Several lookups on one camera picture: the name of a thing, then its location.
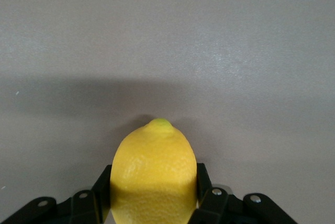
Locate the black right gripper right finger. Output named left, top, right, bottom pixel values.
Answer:
left=195, top=162, right=297, bottom=224

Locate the yellow lemon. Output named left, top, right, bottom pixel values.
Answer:
left=109, top=117, right=198, bottom=224

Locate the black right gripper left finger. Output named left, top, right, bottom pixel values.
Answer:
left=0, top=164, right=114, bottom=224

